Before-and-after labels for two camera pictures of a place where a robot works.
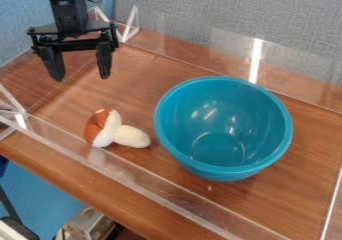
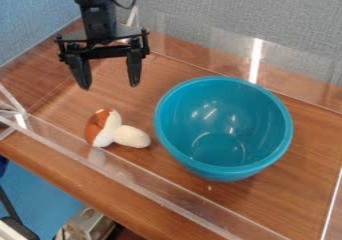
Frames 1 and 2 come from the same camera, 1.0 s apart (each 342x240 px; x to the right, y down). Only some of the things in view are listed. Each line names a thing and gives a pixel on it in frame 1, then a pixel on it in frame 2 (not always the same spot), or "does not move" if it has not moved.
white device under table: (87, 225) does not move
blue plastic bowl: (226, 126) does not move
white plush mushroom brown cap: (105, 131) does not move
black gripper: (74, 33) → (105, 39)
